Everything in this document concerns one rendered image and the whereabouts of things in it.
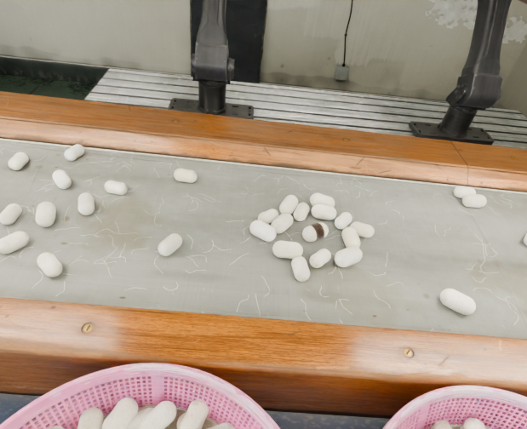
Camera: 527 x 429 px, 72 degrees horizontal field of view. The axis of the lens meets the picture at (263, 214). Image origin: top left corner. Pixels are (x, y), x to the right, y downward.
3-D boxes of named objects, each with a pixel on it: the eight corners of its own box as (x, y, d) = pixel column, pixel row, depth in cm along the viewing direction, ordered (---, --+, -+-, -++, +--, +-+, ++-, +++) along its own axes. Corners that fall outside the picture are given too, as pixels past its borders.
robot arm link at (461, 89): (504, 90, 81) (491, 80, 85) (466, 86, 80) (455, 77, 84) (489, 117, 85) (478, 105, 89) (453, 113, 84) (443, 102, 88)
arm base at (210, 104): (256, 89, 80) (256, 77, 86) (164, 80, 79) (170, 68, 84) (253, 122, 86) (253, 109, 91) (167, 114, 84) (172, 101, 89)
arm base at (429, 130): (512, 116, 85) (496, 102, 90) (429, 107, 84) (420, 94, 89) (493, 145, 90) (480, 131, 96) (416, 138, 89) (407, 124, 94)
